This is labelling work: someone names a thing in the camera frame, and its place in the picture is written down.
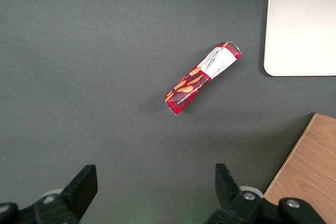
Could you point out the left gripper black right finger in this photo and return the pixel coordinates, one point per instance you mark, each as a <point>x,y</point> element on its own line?
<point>231,197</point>

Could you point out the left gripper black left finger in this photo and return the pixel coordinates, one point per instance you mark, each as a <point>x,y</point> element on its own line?
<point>76,195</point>

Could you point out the red tartan cookie box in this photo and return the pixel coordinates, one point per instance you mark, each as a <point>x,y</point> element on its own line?
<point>194,85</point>

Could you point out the cream plastic tray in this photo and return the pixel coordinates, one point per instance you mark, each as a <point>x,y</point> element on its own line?
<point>302,24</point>

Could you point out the wooden two-drawer cabinet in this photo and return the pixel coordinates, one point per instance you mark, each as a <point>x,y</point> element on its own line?
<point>309,161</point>

